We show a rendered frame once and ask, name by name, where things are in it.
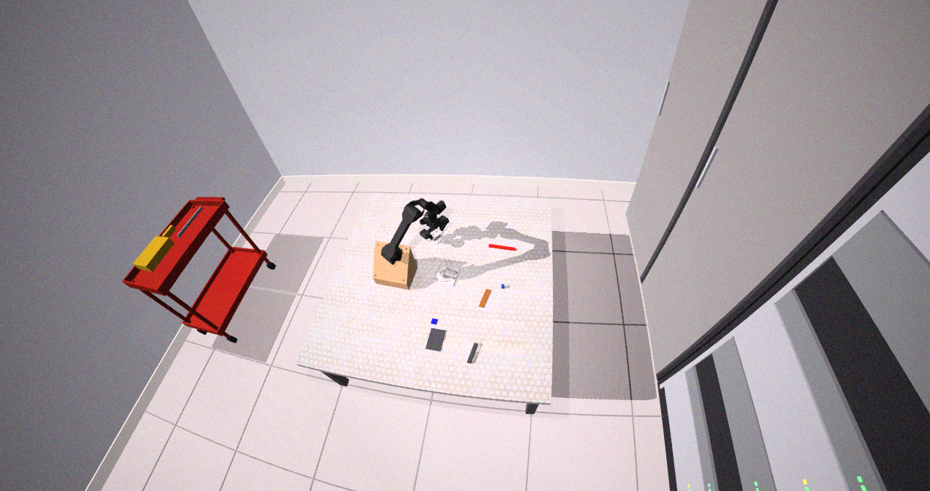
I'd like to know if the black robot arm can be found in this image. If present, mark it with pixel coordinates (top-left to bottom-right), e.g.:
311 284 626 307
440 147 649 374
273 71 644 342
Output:
381 198 447 265

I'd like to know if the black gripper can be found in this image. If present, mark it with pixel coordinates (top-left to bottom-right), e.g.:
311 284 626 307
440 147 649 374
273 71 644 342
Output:
419 215 449 240

